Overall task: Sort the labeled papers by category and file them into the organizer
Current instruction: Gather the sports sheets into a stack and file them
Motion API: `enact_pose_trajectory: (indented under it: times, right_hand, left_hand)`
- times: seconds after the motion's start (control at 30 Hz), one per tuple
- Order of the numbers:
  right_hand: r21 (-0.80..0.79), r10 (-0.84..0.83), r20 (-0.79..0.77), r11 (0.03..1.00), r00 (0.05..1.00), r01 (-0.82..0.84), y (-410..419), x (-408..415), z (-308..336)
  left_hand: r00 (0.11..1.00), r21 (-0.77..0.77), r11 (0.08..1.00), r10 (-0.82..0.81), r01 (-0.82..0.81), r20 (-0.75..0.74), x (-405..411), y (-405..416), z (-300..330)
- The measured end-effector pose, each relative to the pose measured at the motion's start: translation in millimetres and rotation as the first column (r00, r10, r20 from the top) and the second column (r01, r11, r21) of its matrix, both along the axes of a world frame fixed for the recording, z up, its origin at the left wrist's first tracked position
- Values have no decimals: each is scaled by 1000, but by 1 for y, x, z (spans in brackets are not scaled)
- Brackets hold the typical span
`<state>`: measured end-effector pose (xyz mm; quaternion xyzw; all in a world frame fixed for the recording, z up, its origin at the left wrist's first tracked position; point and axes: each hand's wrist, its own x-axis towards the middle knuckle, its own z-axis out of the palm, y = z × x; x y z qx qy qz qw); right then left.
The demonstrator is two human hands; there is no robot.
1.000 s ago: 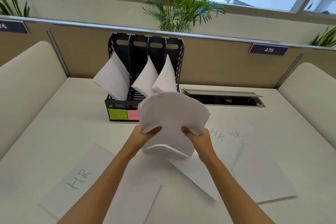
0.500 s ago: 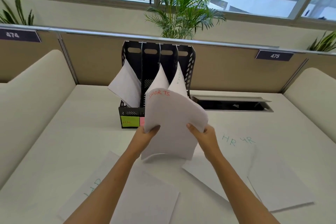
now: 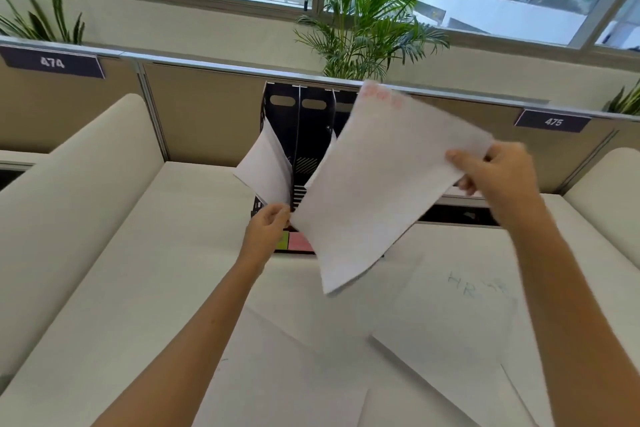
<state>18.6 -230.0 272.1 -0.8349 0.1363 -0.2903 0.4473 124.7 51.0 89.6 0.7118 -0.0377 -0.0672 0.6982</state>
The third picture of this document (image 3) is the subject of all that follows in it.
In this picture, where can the person's left hand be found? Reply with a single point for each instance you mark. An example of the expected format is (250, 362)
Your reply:
(265, 236)

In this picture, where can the person's right hand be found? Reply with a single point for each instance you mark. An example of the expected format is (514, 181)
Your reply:
(510, 181)

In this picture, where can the paper bundle large teal lettering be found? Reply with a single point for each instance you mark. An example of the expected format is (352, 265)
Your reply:
(440, 341)
(265, 166)

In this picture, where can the paper bundle red lettering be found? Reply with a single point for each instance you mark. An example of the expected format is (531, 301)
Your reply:
(380, 191)
(325, 149)

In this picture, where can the black four-slot file organizer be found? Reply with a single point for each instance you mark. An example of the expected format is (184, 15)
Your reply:
(310, 136)

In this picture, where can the person's right forearm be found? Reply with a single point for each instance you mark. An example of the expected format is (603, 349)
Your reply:
(565, 316)

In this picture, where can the person's left forearm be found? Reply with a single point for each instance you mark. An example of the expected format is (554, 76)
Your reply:
(190, 356)

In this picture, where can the green sticky note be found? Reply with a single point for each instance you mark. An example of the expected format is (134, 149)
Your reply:
(283, 241)

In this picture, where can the pink sticky note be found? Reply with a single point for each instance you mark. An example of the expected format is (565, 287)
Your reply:
(299, 243)

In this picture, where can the dark blue partition sign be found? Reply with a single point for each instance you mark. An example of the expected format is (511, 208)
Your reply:
(75, 64)
(530, 120)

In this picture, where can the beige partition panel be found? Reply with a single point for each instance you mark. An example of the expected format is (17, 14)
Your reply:
(627, 139)
(210, 116)
(40, 106)

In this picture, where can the yellow-green leafy plant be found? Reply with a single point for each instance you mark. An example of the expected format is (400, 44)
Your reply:
(627, 104)

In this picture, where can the green palm plant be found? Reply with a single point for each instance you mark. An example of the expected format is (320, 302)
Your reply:
(360, 31)

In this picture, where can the grey partition top rail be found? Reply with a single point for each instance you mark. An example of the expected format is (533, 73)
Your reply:
(200, 66)

